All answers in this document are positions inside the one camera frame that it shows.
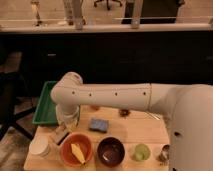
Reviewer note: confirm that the orange bowl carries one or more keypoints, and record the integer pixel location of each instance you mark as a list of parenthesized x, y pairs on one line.
[(66, 153)]

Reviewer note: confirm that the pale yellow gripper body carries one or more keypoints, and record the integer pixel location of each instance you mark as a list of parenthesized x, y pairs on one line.
[(70, 121)]

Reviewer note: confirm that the metal cup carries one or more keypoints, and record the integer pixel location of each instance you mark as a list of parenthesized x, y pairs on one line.
[(164, 155)]

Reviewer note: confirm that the green plastic tray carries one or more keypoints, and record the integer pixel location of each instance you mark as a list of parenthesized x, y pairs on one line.
[(45, 111)]

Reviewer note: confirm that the white paper cup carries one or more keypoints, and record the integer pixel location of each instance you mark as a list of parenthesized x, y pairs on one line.
[(39, 146)]

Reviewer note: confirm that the orange tomato toy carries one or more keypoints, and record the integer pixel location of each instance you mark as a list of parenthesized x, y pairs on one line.
[(96, 108)]

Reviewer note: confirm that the blue sponge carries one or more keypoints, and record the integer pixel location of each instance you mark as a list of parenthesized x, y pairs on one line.
[(99, 125)]

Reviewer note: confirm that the brown pine cone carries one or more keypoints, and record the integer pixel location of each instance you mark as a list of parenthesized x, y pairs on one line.
[(124, 112)]

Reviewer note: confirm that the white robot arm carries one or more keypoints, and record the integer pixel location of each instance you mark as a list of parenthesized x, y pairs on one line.
[(189, 109)]

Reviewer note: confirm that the dark purple bowl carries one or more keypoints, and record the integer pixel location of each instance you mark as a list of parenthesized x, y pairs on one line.
[(110, 151)]

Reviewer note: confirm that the green plastic cup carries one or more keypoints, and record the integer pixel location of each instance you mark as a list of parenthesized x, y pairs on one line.
[(141, 152)]

